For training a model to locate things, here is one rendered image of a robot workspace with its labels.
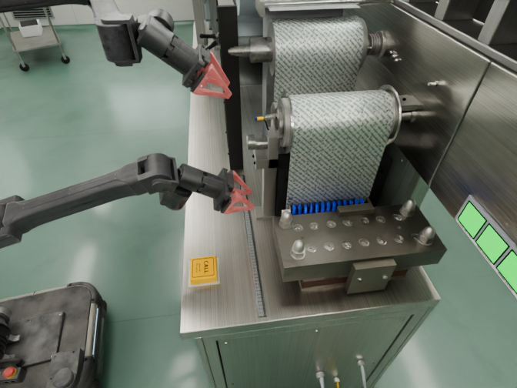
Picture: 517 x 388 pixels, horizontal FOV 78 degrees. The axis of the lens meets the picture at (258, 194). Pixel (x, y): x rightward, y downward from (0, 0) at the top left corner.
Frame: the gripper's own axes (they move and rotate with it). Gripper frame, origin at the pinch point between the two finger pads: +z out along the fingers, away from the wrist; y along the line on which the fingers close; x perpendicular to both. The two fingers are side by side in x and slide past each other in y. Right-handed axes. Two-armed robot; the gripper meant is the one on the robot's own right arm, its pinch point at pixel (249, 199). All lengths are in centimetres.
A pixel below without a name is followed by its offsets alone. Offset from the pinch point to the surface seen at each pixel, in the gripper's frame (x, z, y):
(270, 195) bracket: -2.0, 9.5, -7.9
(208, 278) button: -18.8, -3.0, 13.2
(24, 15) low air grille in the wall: -227, -213, -557
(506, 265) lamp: 32, 29, 35
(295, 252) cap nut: 3.3, 8.1, 17.4
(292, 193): 6.8, 9.3, 0.3
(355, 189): 15.4, 24.6, 0.3
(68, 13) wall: -192, -156, -558
